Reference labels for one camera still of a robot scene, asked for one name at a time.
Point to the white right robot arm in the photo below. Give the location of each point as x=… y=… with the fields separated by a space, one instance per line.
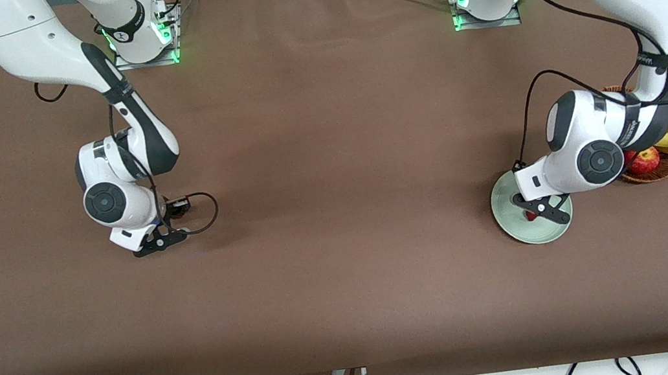
x=25 y=35

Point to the pale green round plate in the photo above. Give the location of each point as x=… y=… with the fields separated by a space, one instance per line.
x=513 y=228

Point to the brown table cover sheet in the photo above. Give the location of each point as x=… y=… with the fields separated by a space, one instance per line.
x=346 y=277

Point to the red apple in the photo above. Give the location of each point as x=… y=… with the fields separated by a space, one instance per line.
x=647 y=160

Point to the brown wicker basket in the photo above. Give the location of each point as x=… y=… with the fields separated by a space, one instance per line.
x=665 y=170

